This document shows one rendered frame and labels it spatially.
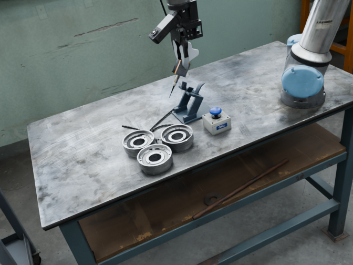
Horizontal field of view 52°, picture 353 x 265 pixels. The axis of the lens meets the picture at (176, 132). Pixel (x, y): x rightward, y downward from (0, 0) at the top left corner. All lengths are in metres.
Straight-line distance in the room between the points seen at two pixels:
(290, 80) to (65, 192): 0.74
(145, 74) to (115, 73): 0.24
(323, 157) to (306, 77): 0.48
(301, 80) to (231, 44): 2.05
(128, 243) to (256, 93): 0.71
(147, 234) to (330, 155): 0.76
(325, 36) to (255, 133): 0.36
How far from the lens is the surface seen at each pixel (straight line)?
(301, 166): 1.44
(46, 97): 2.75
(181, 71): 1.21
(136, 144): 1.20
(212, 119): 1.18
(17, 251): 1.90
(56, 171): 1.22
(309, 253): 1.87
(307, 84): 1.11
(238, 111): 1.30
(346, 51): 3.05
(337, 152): 1.53
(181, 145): 1.12
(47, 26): 2.60
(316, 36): 1.08
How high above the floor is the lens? 1.50
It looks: 35 degrees down
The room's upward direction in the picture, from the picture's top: 10 degrees counter-clockwise
